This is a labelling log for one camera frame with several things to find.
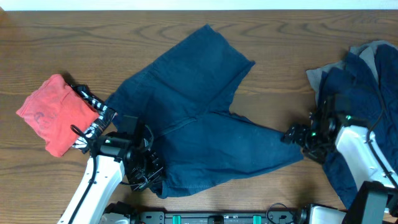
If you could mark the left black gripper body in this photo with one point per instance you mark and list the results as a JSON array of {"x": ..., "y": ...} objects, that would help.
[{"x": 147, "y": 171}]

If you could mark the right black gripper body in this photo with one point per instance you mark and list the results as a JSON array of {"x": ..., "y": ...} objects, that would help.
[{"x": 312, "y": 142}]

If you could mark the dark blue denim shorts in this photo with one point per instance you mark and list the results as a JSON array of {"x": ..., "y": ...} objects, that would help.
[{"x": 184, "y": 97}]

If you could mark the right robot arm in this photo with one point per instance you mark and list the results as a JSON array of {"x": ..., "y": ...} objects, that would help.
[{"x": 373, "y": 175}]

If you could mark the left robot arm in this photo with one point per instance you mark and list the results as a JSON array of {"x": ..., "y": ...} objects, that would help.
[{"x": 116, "y": 159}]

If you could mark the dark blue garment pile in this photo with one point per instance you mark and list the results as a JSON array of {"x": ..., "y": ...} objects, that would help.
[{"x": 372, "y": 101}]

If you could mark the black white patterned garment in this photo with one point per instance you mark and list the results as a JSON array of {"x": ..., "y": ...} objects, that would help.
[{"x": 97, "y": 127}]

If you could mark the grey garment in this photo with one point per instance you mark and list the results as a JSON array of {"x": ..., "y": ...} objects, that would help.
[{"x": 366, "y": 52}]

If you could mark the red folded garment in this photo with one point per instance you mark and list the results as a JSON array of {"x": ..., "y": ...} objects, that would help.
[{"x": 52, "y": 109}]

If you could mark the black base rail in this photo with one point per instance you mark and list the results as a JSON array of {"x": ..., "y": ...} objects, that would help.
[{"x": 217, "y": 217}]

